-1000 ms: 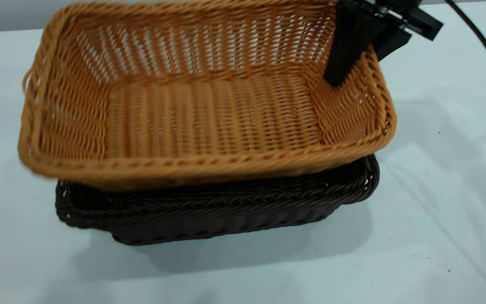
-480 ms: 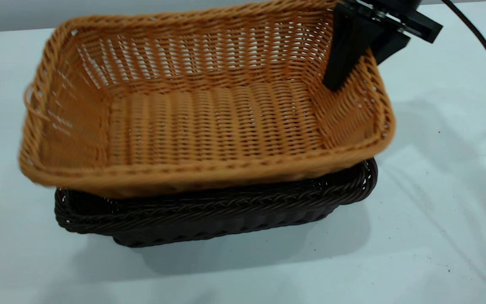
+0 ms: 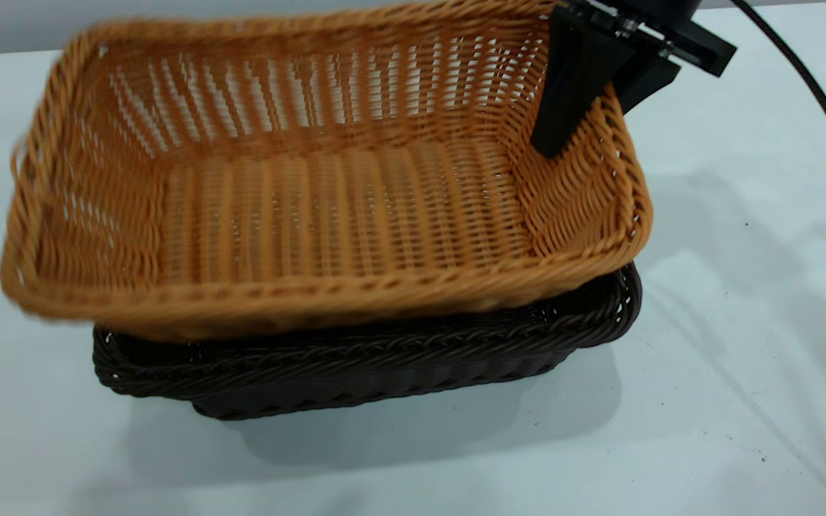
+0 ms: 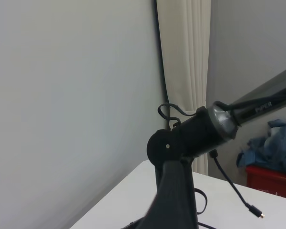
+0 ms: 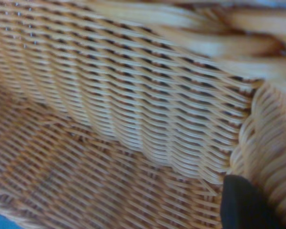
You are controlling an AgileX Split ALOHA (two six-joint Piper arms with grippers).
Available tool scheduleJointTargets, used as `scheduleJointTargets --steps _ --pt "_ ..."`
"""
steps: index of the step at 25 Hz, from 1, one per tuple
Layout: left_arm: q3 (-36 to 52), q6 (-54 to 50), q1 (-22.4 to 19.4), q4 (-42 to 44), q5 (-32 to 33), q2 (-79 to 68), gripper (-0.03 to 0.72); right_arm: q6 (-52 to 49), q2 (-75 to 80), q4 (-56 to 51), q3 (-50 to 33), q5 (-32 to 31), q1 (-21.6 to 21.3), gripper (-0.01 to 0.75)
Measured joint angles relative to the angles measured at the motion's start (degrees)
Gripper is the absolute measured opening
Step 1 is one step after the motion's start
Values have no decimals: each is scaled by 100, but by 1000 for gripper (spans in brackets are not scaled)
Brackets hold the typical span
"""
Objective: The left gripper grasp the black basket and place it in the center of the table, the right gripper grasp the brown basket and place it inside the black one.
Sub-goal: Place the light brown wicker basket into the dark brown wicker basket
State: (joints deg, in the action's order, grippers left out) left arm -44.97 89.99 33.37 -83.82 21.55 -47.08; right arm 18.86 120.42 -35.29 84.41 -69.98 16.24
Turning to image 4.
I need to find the cream curtain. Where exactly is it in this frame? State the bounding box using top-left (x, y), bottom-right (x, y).
top-left (156, 0), bottom-right (212, 176)

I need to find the black vertical pole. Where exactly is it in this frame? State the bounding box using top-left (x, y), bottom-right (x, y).
top-left (153, 0), bottom-right (170, 131)

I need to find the red box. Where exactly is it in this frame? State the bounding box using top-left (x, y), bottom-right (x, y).
top-left (245, 166), bottom-right (286, 203)

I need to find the blue cloth pile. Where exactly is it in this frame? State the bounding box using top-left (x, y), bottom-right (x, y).
top-left (237, 118), bottom-right (286, 177)

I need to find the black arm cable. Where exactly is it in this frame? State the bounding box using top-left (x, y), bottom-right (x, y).
top-left (158, 102), bottom-right (197, 126)

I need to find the black looped cable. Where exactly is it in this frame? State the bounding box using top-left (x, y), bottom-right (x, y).
top-left (194, 187), bottom-right (217, 229)

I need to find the black cable with plug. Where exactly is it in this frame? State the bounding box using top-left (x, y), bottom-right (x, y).
top-left (210, 149), bottom-right (266, 219)

